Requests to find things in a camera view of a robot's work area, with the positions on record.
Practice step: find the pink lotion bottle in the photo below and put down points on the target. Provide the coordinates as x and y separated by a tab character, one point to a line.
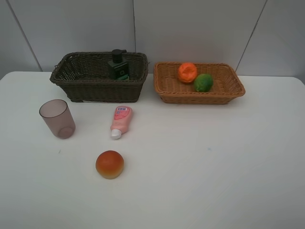
121	121

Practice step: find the orange tangerine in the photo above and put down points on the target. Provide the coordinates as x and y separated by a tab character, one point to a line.
187	72

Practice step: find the dark green pump bottle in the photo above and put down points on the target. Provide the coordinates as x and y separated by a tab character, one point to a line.
118	66

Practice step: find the green lime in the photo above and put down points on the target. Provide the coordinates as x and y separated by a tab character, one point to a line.
203	83

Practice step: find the brown round bread bun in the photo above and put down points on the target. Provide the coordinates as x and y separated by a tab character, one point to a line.
109	164

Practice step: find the translucent pink plastic cup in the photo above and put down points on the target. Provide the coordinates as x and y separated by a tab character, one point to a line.
58	118

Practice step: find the dark brown wicker basket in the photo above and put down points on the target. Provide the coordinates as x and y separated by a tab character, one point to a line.
85	76

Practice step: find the orange wicker basket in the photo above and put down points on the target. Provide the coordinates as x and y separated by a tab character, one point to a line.
226	84

